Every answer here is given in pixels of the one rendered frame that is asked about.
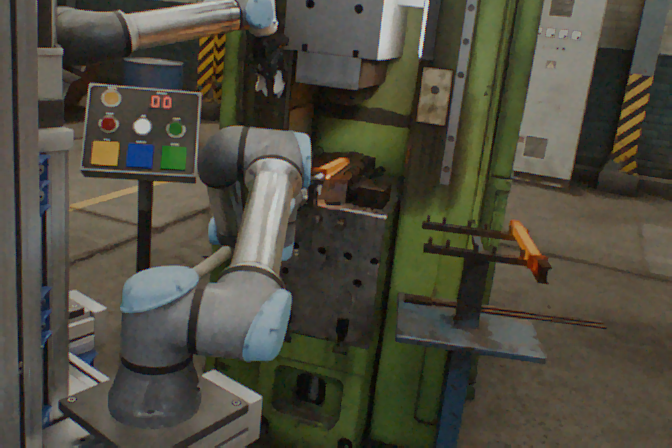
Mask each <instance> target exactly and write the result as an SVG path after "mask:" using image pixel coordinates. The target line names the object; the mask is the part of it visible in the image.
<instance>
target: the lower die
mask: <svg viewBox="0 0 672 448"><path fill-rule="evenodd" d="M350 152H352V153H359V152H353V151H349V152H347V153H342V152H334V153H333V154H332V153H326V152H324V153H323V154H320V156H317V158H316V159H315V158H313V161H312V166H311V170H312V167H316V168H320V167H322V166H324V165H326V164H328V163H330V162H333V161H335V160H337V159H339V158H343V157H344V156H346V155H347V154H349V153H350ZM364 156H365V155H363V153H359V155H357V156H356V157H354V158H353V159H352V160H350V161H349V162H347V163H346V164H344V165H343V166H342V167H340V168H339V169H337V170H336V171H335V172H333V173H332V174H330V178H329V179H328V178H326V180H325V184H323V185H322V187H321V192H320V194H319V195H318V199H322V200H325V199H339V200H340V202H341V203H346V202H347V201H348V200H349V199H350V198H351V197H353V196H351V195H349V193H348V190H349V188H350V187H351V184H352V179H353V174H352V173H351V172H346V173H345V175H343V173H344V171H346V170H347V169H348V168H350V167H351V166H352V165H354V164H355V163H357V162H358V161H359V160H361V159H362V158H363V157H364Z"/></svg>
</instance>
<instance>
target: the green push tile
mask: <svg viewBox="0 0 672 448"><path fill-rule="evenodd" d="M186 158H187V147H177V146H162V153H161V166H160V169H161V170H176V171H186Z"/></svg>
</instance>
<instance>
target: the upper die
mask: <svg viewBox="0 0 672 448"><path fill-rule="evenodd" d="M387 63H388V59H384V60H369V59H361V58H358V57H344V56H336V55H328V54H320V53H312V52H307V51H298V59H297V70H296V81H295V82H298V83H305V84H312V85H320V86H327V87H335V88H342V89H349V90H357V91H358V90H361V89H364V88H367V87H371V86H374V85H377V84H380V83H383V82H385V79H386V71H387Z"/></svg>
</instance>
